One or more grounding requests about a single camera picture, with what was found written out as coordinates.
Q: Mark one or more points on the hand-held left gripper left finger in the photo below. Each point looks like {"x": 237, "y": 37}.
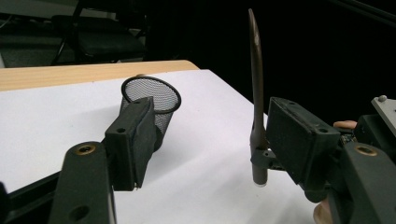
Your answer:
{"x": 130, "y": 143}

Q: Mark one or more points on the black folding chair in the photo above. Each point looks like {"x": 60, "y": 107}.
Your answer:
{"x": 102, "y": 40}

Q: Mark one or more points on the black spatula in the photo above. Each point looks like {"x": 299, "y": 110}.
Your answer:
{"x": 257, "y": 77}

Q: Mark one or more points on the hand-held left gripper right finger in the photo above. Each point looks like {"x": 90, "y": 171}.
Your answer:
{"x": 299, "y": 140}

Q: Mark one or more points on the black mesh pen cup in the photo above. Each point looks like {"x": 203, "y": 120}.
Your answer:
{"x": 160, "y": 96}

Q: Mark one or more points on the light wooden table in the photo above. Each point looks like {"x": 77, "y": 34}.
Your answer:
{"x": 62, "y": 76}

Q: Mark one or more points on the white board mat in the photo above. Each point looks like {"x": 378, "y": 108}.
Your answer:
{"x": 202, "y": 186}

